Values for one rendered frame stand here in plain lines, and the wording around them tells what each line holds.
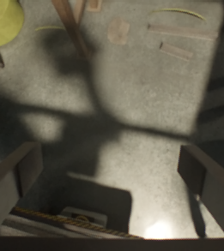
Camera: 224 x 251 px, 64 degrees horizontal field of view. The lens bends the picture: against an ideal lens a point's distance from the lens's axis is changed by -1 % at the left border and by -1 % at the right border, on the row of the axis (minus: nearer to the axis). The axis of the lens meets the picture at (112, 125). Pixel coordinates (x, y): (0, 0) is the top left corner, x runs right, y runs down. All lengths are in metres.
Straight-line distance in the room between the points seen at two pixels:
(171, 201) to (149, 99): 0.65
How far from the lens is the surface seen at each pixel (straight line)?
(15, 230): 0.51
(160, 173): 1.19
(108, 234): 0.93
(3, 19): 1.56
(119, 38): 1.38
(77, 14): 1.22
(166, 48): 1.35
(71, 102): 1.27
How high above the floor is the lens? 1.17
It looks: 81 degrees down
